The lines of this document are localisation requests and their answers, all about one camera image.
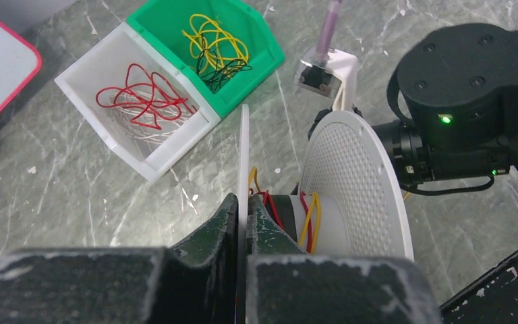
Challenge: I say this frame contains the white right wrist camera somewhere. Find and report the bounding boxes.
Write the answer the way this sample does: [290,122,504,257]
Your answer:
[295,47,359,111]

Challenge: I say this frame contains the white plastic bin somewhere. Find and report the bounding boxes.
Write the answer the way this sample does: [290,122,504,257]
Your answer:
[55,23,220,182]

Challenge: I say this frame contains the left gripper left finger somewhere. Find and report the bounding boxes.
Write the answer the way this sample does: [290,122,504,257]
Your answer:
[0,194,238,323]

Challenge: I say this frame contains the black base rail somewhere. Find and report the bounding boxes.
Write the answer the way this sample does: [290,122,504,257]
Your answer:
[440,250,518,323]

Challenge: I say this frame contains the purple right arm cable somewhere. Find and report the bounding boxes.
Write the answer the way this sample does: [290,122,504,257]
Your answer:
[314,0,344,57]

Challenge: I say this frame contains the yellow wires in bin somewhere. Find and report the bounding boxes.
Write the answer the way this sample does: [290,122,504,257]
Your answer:
[181,13,251,75]

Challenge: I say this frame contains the red wires in bin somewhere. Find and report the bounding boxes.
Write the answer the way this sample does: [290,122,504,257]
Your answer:
[95,63,198,132]

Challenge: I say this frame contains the green plastic bin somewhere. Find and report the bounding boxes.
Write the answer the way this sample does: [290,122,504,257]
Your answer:
[126,1,285,118]

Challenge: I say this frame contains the yellow wire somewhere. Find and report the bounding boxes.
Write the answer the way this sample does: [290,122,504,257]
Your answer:
[248,166,322,255]

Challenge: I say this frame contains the white filament spool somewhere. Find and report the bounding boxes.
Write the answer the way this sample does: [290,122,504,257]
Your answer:
[235,111,413,323]

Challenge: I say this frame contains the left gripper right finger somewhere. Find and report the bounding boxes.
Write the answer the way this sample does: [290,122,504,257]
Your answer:
[246,196,442,323]

